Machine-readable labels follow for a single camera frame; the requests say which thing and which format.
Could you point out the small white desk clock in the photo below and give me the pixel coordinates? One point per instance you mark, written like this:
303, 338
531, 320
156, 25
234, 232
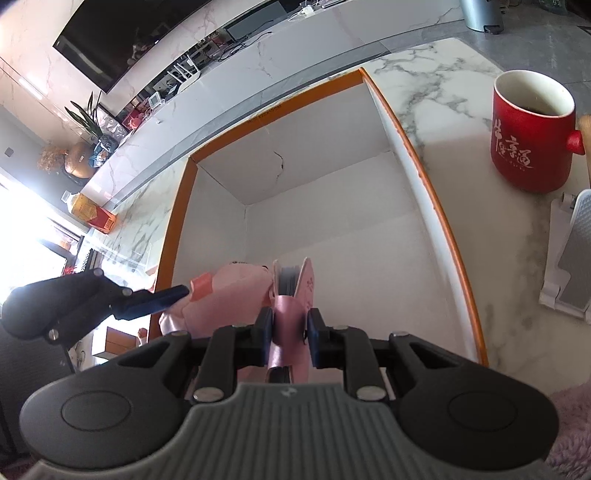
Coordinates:
156, 100

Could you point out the brown wooden box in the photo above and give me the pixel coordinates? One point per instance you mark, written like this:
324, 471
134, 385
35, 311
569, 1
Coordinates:
122, 341

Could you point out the long-leaf potted plant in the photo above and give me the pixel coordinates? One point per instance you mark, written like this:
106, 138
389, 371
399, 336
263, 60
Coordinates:
87, 117

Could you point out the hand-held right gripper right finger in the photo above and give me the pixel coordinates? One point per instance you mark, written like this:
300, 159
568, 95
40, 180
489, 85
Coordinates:
316, 339

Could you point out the pink pouch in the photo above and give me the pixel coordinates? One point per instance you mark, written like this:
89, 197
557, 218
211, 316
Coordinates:
291, 316

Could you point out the grey metal trash can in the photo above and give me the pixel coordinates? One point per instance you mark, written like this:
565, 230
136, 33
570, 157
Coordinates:
480, 14

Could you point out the white marble TV bench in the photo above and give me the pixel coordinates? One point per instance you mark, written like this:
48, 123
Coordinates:
277, 60

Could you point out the dried orange flowers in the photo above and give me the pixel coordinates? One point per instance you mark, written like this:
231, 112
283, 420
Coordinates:
51, 159

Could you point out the orange-red carton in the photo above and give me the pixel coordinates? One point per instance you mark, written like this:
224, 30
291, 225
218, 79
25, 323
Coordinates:
102, 221

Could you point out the black television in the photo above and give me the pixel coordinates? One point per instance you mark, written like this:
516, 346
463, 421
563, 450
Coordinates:
129, 41

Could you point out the purple fluffy blanket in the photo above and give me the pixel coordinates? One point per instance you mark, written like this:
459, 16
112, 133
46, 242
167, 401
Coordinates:
572, 429

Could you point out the white phone stand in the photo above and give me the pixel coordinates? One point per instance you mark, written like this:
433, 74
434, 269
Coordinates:
556, 258

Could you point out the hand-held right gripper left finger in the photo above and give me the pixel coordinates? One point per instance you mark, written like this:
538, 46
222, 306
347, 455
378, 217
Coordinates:
265, 334

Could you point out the pink plush toy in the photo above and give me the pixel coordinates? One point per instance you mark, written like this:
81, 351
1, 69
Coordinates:
231, 286

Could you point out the white router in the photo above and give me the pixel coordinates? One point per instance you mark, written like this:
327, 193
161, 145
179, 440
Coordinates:
184, 69

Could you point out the brown round vase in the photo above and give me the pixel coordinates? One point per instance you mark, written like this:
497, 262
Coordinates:
78, 159

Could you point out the orange-rimmed white box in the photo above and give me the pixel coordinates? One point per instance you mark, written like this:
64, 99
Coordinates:
323, 207

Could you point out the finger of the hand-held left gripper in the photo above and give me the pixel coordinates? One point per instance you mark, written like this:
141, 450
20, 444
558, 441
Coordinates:
154, 300

